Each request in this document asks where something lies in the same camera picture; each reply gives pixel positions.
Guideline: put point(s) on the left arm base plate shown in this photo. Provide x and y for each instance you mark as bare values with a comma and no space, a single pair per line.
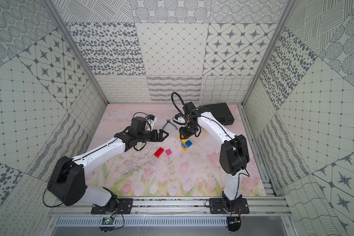
121,205

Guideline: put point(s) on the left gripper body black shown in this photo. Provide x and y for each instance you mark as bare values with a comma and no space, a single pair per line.
153,135

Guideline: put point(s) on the blue small lego brick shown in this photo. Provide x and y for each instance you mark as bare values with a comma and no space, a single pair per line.
188,143

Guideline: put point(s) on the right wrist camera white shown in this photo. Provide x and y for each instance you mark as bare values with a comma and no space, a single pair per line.
179,119

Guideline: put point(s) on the pink lego brick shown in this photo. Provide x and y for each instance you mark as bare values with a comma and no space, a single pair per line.
168,152

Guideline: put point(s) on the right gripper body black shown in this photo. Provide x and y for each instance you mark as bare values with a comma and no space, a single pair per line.
189,130

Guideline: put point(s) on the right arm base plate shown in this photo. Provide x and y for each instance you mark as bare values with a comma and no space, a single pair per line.
222,206

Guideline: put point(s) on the aluminium rail frame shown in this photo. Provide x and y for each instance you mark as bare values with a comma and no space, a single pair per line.
180,206

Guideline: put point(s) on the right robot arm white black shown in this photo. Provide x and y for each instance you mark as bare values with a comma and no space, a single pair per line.
234,154

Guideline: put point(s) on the black plastic tool case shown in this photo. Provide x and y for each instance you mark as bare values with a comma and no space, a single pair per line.
221,113

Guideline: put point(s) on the floral pink table mat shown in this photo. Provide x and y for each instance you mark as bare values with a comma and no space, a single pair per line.
137,172

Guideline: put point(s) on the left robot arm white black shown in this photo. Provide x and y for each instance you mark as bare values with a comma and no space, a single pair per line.
68,180

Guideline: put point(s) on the yellow long lego brick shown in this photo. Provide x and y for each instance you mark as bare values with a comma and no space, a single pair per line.
183,139

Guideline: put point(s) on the red lego brick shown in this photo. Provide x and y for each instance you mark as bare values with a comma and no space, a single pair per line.
158,153

